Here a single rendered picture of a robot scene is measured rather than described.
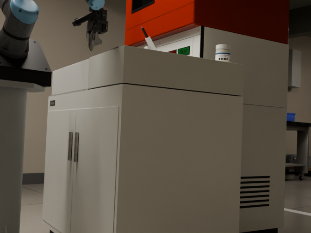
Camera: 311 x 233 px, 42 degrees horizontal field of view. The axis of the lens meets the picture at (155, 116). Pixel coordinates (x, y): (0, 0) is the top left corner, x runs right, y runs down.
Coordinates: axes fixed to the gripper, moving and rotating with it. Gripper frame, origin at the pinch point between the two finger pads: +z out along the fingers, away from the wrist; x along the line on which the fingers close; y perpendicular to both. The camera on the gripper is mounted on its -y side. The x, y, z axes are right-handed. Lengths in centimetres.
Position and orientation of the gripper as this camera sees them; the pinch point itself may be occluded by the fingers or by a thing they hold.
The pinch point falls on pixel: (90, 48)
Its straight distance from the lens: 201.2
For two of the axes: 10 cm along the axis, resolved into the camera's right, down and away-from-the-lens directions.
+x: -5.2, 0.1, 8.5
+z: -0.4, 10.0, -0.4
